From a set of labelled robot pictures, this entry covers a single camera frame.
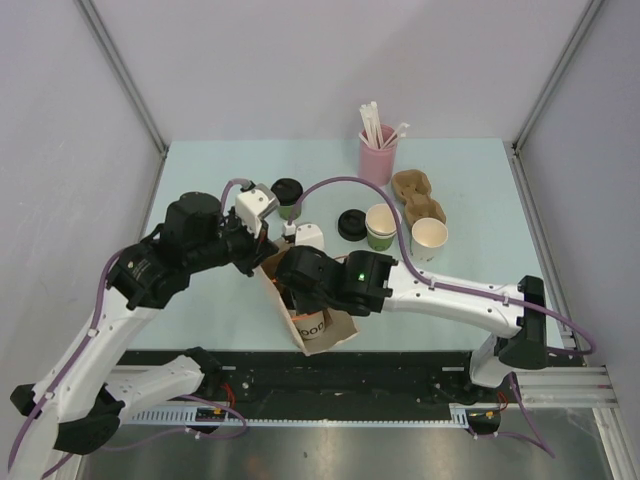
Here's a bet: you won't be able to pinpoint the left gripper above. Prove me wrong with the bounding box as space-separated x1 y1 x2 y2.
187 206 279 277

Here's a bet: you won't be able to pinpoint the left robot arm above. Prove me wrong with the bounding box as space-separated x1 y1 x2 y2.
10 185 279 468

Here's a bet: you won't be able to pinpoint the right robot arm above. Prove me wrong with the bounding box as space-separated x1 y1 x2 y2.
275 246 549 401

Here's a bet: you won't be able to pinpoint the stack of black lids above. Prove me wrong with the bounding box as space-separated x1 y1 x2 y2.
337 209 367 242

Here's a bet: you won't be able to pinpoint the brown cardboard cup carrier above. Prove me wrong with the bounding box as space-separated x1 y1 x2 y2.
391 169 447 228

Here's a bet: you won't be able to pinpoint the brown paper takeout bag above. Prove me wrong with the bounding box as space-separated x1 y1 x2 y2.
255 240 360 357

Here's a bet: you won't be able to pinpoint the black coffee cup lid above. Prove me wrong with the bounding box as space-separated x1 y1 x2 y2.
271 178 304 207

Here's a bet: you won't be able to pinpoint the white wrapped straws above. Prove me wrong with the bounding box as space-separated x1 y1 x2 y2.
359 101 410 151

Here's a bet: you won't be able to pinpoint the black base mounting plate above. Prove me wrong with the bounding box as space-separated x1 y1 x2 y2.
114 349 584 404

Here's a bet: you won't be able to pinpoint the pink straw holder cup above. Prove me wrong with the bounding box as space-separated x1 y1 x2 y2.
358 130 397 186

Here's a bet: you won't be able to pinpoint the white cable duct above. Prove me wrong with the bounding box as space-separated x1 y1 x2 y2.
127 400 501 428

